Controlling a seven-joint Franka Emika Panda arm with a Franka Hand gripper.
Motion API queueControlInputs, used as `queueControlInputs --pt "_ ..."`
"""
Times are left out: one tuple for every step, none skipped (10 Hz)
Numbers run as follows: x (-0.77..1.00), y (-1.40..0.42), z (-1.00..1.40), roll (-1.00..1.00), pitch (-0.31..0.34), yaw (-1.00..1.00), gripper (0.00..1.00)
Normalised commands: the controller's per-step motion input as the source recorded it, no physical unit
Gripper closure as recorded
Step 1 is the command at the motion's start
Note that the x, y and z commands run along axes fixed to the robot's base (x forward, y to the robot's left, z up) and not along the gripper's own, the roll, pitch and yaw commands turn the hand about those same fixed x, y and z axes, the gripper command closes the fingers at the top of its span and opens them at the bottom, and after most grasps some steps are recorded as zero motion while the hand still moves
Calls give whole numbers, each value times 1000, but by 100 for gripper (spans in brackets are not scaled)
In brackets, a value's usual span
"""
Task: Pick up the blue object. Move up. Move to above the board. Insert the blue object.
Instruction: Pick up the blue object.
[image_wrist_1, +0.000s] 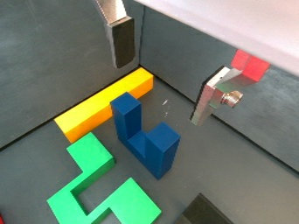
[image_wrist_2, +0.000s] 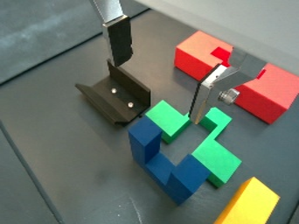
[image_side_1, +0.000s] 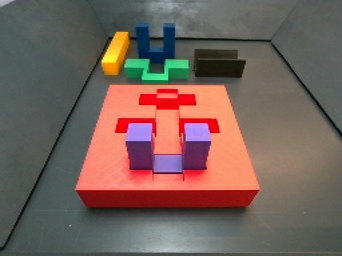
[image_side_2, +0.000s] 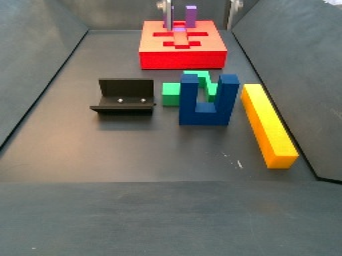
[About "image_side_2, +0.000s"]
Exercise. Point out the black angle bracket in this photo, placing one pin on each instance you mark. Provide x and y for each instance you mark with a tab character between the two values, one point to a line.
126	95

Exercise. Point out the purple U-shaped block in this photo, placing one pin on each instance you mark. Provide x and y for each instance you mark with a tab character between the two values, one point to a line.
191	13

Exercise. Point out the blue U-shaped block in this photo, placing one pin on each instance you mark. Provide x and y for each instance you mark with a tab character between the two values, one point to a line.
207	113

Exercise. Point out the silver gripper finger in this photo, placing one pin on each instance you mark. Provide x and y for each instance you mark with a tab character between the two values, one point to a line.
164	5
235	6

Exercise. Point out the yellow long bar block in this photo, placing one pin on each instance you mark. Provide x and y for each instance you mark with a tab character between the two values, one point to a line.
275	145

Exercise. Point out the green zigzag block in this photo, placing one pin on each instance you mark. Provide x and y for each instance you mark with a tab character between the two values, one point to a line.
171	88

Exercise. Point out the red slotted board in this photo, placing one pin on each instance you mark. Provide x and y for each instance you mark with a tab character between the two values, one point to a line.
186	48

